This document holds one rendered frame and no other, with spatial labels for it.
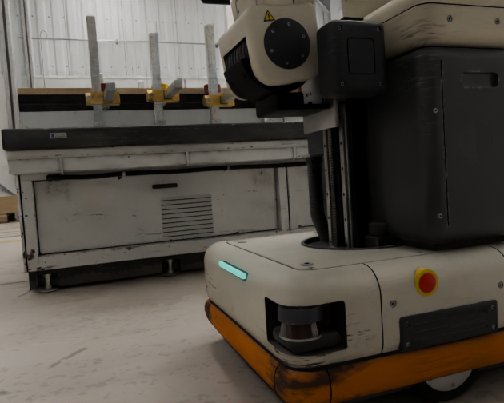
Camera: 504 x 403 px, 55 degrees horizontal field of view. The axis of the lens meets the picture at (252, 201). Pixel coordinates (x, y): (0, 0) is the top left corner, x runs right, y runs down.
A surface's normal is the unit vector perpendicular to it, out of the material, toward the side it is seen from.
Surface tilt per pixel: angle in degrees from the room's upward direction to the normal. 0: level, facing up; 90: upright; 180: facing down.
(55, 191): 90
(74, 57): 90
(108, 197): 92
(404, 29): 90
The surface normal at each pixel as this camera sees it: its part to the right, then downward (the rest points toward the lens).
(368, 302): 0.33, 0.03
